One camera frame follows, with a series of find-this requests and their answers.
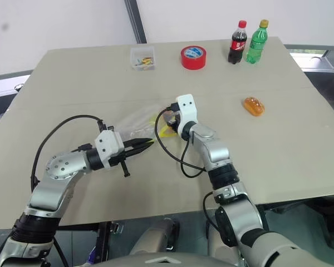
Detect grey robot torso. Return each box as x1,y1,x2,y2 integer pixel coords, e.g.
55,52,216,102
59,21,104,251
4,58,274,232
100,218,214,267

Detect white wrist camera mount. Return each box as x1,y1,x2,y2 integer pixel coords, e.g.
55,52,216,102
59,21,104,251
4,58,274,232
176,94,198,135
94,130,125,169

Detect colourful small clips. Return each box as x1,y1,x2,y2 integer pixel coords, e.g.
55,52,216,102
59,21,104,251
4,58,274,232
134,56,154,70

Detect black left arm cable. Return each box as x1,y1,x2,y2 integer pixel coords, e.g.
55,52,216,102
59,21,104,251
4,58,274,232
30,114,107,195

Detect black table frame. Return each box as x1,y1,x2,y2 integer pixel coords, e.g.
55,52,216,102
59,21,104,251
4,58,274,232
57,221,125,267

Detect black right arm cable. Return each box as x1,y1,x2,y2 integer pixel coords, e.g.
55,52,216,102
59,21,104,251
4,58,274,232
154,106,209,179

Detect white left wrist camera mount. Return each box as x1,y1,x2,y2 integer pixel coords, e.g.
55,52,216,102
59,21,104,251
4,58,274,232
94,130,125,169

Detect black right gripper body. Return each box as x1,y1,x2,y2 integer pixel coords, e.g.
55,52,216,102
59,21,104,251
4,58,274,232
163,103,184,136

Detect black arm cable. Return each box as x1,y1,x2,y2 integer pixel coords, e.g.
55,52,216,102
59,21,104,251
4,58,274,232
154,106,209,179
30,114,107,195

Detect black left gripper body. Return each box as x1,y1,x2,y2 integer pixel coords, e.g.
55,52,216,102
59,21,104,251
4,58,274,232
109,142,131,178

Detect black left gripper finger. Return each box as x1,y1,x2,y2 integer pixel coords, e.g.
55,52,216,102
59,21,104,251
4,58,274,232
123,137,154,149
124,140,154,160

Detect green bottle yellow cap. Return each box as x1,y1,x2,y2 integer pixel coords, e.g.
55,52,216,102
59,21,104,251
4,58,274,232
245,19,269,65

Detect orange bread snack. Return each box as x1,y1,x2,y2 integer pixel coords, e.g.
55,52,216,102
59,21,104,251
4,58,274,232
243,96,266,117

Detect grey window frame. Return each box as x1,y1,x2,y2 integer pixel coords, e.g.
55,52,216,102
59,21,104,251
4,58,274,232
283,43,334,73

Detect cola bottle red cap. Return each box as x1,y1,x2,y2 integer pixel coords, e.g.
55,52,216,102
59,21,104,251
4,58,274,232
227,20,247,65

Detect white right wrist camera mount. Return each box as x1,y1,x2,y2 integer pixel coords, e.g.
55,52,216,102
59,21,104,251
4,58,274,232
176,94,198,135

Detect clear plastic box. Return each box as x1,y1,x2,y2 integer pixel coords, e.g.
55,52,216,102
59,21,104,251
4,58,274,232
130,46,156,72

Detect dark grey post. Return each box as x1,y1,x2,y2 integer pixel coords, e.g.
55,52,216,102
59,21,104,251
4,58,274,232
124,0,148,45

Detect clear plastic bag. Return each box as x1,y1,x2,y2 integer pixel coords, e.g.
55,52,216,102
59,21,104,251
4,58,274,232
113,104,179,140

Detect red tape roll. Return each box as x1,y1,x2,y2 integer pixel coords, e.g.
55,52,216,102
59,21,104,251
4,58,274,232
180,46,207,71

